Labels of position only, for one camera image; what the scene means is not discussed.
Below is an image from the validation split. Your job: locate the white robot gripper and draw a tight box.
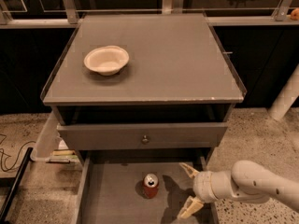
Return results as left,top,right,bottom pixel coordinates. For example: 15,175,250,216
177,162,234,219

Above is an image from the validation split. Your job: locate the red coke can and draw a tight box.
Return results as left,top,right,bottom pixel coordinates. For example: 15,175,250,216
142,173,159,199

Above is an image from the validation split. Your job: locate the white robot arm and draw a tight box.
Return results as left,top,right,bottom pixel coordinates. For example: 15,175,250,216
178,71,299,218

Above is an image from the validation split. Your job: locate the closed top drawer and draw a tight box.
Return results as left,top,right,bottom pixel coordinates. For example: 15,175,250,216
57,122,227,150

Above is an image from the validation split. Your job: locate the round metal drawer knob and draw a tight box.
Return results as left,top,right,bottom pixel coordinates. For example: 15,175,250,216
141,135,150,145

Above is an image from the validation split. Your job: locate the open middle drawer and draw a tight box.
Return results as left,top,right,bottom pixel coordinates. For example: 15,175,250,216
71,148,219,224

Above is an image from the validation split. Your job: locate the grey drawer cabinet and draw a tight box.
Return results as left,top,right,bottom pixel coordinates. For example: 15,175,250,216
40,12,249,224

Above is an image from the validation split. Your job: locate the clear plastic side bin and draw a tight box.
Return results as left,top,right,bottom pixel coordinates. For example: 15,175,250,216
30,113,78,163

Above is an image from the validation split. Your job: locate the white paper bowl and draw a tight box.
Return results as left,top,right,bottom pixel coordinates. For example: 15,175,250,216
83,46,129,76

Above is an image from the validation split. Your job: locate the black bar on floor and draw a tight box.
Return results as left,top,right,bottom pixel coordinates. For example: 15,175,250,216
0,147,33,224

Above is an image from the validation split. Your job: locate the orange fruit on ledge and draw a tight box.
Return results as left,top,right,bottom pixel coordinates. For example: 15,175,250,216
291,8,299,21

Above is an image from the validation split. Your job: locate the metal window rail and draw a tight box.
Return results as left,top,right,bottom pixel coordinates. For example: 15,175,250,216
0,0,299,29

